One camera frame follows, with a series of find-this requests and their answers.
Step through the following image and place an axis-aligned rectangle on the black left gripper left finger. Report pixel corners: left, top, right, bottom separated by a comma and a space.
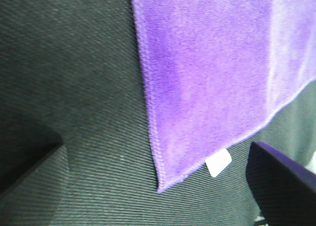
0, 122, 63, 194

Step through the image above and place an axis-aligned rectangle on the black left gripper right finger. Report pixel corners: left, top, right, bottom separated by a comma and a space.
245, 142, 316, 226

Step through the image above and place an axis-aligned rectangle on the purple microfiber towel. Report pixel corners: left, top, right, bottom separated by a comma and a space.
131, 0, 316, 193

